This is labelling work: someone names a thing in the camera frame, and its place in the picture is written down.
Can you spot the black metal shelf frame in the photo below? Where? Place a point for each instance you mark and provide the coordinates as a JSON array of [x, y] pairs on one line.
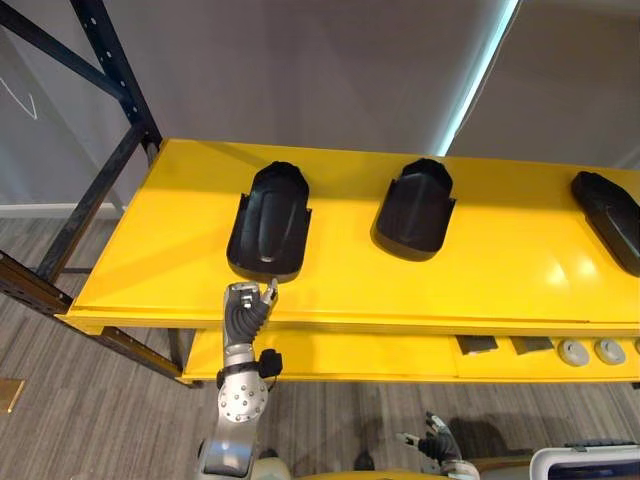
[[115, 85]]

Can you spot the grey metal block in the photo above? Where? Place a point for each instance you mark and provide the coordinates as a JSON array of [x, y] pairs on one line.
[[531, 345], [475, 346]]

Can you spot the yellow shelf board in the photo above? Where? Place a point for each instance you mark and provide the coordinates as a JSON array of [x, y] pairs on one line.
[[450, 290], [350, 355]]

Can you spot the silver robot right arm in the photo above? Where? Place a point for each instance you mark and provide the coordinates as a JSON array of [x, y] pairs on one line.
[[457, 471]]

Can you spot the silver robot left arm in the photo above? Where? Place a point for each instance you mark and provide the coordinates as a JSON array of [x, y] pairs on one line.
[[240, 400]]

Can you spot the white plastic box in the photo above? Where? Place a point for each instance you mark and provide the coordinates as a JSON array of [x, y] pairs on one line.
[[541, 465]]

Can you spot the brass floor plate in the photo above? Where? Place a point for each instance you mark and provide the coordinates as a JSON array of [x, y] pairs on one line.
[[11, 396]]

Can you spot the round grey disc part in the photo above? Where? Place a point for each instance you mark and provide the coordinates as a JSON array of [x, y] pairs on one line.
[[609, 351], [573, 352]]

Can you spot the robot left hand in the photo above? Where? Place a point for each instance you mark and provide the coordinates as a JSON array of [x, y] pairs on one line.
[[242, 322]]

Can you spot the black plastic housing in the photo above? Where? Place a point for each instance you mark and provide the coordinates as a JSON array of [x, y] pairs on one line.
[[610, 215], [415, 215], [270, 220]]

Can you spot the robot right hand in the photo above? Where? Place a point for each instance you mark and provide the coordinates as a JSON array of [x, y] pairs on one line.
[[440, 445]]

